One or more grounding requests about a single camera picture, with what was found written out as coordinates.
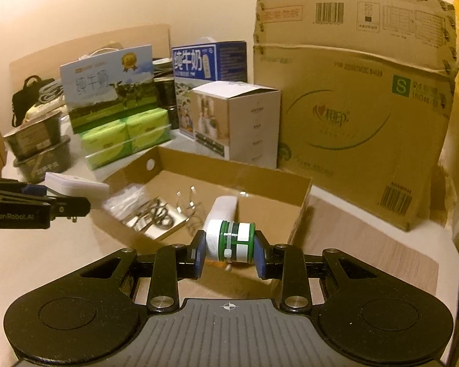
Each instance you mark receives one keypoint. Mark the blue milk carton box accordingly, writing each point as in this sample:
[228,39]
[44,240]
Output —
[229,61]

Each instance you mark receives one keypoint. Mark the beige wooden board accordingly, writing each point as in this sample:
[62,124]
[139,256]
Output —
[145,40]

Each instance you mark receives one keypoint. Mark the brown wood-grain table mat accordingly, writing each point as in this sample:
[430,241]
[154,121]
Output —
[367,244]

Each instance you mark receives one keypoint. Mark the large cardboard box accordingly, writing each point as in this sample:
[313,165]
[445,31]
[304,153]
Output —
[348,122]

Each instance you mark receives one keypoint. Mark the beige humidifier box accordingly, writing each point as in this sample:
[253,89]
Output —
[252,122]

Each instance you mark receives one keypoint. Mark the green tissue pack bundle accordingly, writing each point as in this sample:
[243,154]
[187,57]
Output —
[137,133]

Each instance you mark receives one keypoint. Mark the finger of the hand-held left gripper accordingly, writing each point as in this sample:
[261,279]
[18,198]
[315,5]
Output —
[36,190]
[70,207]

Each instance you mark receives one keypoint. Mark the green cow milk box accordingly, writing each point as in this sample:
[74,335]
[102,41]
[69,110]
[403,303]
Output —
[107,88]

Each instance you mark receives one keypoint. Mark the shallow cardboard tray box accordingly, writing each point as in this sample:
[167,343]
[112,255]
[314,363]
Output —
[252,183]

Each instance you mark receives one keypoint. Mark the clear plastic bag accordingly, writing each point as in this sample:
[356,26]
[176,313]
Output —
[122,202]

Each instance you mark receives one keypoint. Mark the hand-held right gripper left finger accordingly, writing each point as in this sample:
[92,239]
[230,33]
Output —
[199,255]

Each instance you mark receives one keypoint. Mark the dark packaged box stack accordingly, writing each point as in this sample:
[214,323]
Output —
[166,99]

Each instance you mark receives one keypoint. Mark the white square plug-in device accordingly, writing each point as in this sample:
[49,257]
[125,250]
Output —
[80,185]

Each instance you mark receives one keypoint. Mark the black white patterned bag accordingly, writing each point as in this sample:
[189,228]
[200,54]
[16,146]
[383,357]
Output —
[51,91]

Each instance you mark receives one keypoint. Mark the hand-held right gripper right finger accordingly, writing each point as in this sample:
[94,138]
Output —
[259,255]

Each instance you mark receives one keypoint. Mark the green white pill bottle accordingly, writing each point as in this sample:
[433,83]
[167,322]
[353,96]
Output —
[233,241]

